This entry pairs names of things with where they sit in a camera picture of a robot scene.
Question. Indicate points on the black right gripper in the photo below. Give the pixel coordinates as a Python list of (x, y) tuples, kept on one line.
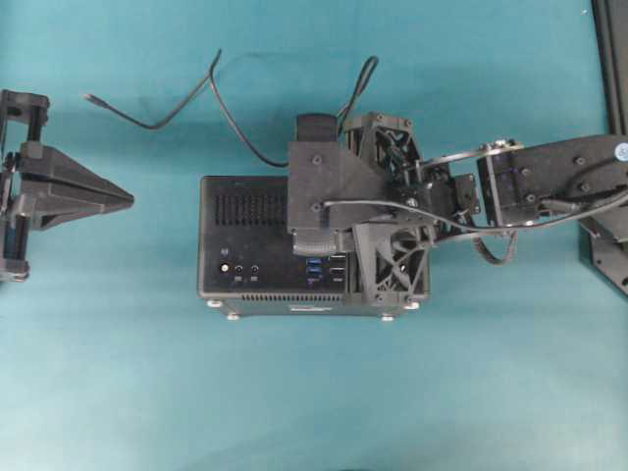
[(391, 225)]

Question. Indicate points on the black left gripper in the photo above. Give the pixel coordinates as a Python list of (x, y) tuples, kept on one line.
[(21, 212)]

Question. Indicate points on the black wrist camera on right gripper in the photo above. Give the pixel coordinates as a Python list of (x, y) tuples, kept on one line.
[(325, 171)]

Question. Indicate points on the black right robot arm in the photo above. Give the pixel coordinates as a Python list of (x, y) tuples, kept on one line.
[(515, 188)]

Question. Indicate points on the black mini PC box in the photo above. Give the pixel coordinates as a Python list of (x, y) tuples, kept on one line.
[(247, 267)]

